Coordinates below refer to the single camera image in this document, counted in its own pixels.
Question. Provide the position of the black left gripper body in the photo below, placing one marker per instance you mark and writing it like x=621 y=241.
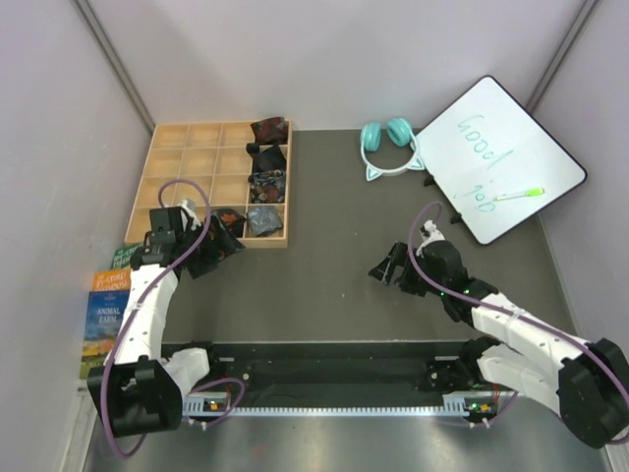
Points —
x=207 y=255

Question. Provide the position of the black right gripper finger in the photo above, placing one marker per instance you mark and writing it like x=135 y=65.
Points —
x=399 y=253
x=393 y=269

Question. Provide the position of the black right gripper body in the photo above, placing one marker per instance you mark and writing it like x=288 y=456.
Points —
x=412 y=279

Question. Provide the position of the black orange floral tie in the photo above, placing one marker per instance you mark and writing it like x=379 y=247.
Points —
x=235 y=220

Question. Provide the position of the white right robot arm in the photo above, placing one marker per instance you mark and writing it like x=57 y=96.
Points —
x=584 y=383

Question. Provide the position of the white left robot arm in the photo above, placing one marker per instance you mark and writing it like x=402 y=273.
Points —
x=138 y=390

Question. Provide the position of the grey blue rolled tie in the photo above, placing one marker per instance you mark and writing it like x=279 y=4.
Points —
x=264 y=220

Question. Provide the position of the green paperback book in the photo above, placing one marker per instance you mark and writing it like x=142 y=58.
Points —
x=122 y=256

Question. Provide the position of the multicolour paisley rolled tie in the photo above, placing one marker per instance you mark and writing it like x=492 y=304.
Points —
x=267 y=187

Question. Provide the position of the orange paperback book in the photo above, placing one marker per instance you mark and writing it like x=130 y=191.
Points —
x=112 y=280

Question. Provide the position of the wooden compartment tray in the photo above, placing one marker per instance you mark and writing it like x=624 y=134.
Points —
x=212 y=154

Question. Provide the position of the dark blue rolled tie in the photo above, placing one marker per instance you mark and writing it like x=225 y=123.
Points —
x=266 y=159

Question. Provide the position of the blue Animal Farm book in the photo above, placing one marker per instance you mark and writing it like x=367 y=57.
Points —
x=104 y=316

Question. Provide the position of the white dry erase board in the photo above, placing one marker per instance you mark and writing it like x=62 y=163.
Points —
x=485 y=144

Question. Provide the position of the green marker pen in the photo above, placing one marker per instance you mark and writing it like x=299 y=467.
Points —
x=530 y=193

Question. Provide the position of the dark red rolled tie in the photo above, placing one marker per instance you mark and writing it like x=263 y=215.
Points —
x=271 y=131

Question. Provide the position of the teal cat ear headphones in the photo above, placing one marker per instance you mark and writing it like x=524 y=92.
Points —
x=398 y=133

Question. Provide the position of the slotted cable duct rail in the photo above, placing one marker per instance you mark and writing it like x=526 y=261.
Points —
x=207 y=405

